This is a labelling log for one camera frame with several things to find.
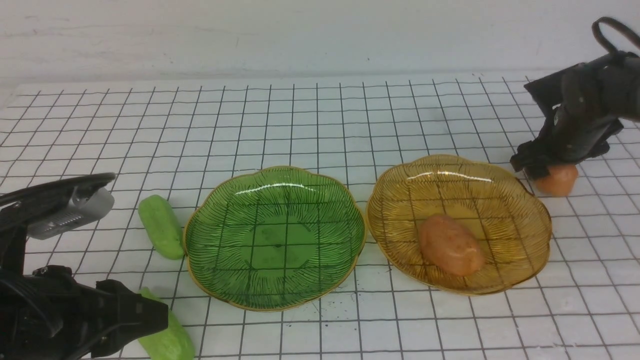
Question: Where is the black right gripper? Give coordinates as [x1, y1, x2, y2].
[509, 51, 640, 180]

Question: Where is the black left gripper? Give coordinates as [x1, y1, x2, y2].
[1, 265, 169, 360]

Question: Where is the brown potato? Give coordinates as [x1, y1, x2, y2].
[534, 164, 579, 198]
[418, 214, 486, 277]

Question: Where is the green cucumber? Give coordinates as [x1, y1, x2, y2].
[138, 310, 195, 360]
[137, 194, 185, 260]

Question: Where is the amber glass plate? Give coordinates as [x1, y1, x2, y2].
[365, 153, 553, 296]

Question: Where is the green glass plate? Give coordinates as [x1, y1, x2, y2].
[182, 166, 367, 312]

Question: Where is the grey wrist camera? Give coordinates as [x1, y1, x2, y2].
[0, 172, 117, 240]

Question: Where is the black cable loop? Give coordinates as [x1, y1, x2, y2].
[592, 17, 640, 56]

